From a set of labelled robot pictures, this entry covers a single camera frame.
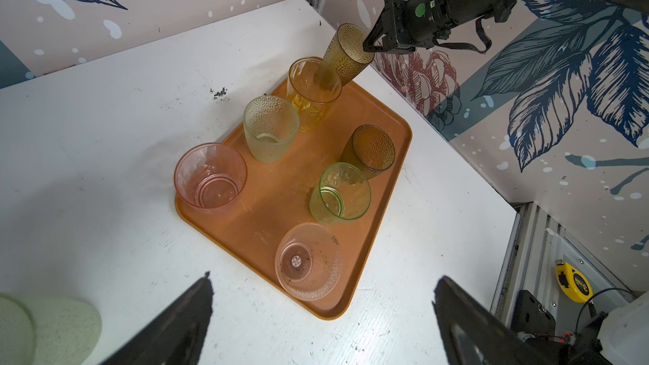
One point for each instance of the tall brown textured glass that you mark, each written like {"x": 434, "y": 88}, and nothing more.
{"x": 345, "y": 53}

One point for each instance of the tall pale green glass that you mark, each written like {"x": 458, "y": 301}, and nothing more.
{"x": 47, "y": 330}

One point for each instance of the brown plastic tray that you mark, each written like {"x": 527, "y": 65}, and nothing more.
{"x": 276, "y": 196}

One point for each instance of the yellow tape measure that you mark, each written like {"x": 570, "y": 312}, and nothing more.
{"x": 572, "y": 282}

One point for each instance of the pale green textured glass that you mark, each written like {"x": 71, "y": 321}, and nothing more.
{"x": 270, "y": 126}

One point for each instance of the yellow clear glass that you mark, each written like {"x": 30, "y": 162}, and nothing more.
{"x": 312, "y": 88}

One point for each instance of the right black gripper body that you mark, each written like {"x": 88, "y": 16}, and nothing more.
{"x": 408, "y": 25}

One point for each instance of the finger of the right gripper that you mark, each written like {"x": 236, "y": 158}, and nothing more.
{"x": 383, "y": 37}

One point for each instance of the short brown textured glass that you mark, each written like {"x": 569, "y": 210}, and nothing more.
{"x": 370, "y": 150}

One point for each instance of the bright green clear glass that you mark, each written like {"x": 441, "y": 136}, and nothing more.
{"x": 342, "y": 194}

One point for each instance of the pink textured glass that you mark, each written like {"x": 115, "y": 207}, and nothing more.
{"x": 308, "y": 262}

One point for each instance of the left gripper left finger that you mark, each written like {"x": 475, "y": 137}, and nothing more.
{"x": 177, "y": 335}

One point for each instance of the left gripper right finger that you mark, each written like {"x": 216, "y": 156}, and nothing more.
{"x": 471, "y": 335}

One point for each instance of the pink ribbed clear glass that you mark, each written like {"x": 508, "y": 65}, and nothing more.
{"x": 209, "y": 177}

